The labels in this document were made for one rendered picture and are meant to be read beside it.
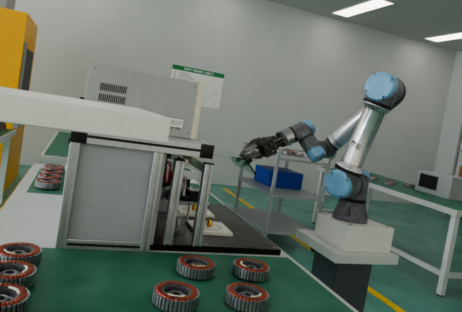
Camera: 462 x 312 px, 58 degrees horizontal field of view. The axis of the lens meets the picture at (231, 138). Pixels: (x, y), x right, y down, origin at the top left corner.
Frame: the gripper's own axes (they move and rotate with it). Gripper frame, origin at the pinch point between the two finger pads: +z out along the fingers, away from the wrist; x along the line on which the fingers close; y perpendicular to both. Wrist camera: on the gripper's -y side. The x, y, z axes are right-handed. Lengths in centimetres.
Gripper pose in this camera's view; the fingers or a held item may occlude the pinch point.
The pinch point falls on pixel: (240, 155)
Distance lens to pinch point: 182.4
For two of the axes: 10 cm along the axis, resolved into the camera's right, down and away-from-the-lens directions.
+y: 3.2, 1.1, -9.4
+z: -8.9, 3.8, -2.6
